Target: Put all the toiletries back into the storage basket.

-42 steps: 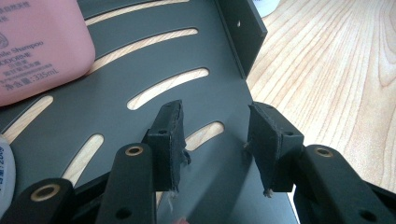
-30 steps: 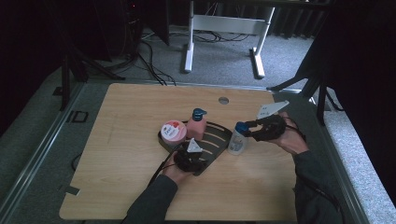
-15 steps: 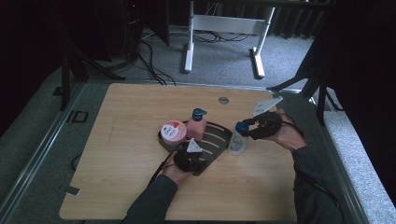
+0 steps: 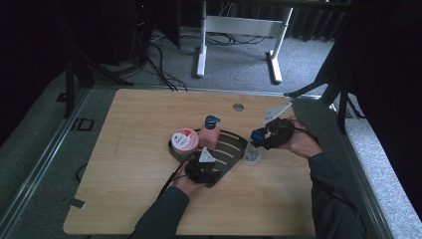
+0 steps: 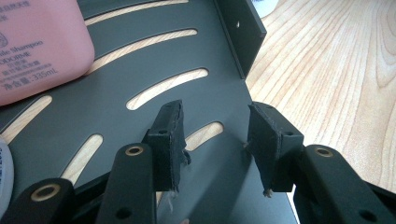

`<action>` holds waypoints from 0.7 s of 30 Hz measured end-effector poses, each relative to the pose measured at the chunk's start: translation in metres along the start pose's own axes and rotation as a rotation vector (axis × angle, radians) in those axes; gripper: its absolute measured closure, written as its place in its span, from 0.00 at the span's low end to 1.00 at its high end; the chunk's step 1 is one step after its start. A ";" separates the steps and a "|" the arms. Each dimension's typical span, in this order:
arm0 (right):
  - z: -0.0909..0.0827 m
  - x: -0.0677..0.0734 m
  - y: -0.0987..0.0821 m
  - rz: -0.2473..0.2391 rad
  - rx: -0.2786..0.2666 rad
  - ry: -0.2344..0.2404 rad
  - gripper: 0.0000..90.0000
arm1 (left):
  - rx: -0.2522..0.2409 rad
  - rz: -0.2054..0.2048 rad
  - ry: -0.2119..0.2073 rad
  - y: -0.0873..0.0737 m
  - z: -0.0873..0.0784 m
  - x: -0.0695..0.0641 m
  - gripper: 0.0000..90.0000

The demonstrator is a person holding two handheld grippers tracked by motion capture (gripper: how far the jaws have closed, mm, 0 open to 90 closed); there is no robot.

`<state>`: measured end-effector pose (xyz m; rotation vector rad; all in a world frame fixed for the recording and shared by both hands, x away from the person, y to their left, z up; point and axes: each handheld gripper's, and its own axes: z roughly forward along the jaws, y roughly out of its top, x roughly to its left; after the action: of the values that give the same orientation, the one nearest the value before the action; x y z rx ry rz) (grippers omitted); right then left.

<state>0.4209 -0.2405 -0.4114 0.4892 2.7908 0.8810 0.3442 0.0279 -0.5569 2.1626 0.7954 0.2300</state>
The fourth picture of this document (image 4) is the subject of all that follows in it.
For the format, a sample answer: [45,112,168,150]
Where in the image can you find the metal floor rail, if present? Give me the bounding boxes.
[0,88,91,230]
[327,103,396,239]

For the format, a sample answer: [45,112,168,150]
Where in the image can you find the dark curtain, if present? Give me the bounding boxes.
[0,0,71,147]
[341,0,422,210]

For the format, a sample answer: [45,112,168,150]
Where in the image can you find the black metal stand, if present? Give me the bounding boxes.
[284,59,366,133]
[63,49,133,119]

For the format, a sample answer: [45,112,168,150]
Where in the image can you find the black slotted corner shelf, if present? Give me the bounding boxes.
[167,128,249,189]

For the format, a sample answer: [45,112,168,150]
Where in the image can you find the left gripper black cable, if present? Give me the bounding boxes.
[158,160,187,200]

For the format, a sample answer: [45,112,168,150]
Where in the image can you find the pink bottle with blue pump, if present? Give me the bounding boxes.
[198,115,222,151]

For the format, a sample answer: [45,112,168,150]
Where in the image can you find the person's right hand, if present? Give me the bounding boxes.
[282,117,322,159]

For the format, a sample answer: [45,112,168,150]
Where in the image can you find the black rectangular floor bracket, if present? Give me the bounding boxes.
[70,118,96,132]

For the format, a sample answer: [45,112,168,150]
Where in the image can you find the black floor cables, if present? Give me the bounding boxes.
[145,29,268,93]

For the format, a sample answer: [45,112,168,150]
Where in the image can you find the white desk frame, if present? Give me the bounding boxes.
[196,0,295,85]

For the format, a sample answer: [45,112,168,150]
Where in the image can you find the person's left hand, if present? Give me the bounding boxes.
[172,167,207,198]

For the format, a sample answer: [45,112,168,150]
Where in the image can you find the pink jar with lid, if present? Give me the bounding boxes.
[170,127,200,157]

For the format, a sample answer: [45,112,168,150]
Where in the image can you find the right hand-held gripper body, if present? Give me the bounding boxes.
[261,102,296,149]

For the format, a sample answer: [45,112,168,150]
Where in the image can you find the dark computer tower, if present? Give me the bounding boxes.
[127,0,153,64]

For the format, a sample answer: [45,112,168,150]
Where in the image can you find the white bottle with blue cap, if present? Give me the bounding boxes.
[242,128,268,166]

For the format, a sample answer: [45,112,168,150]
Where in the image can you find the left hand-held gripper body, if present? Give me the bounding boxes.
[184,146,222,184]

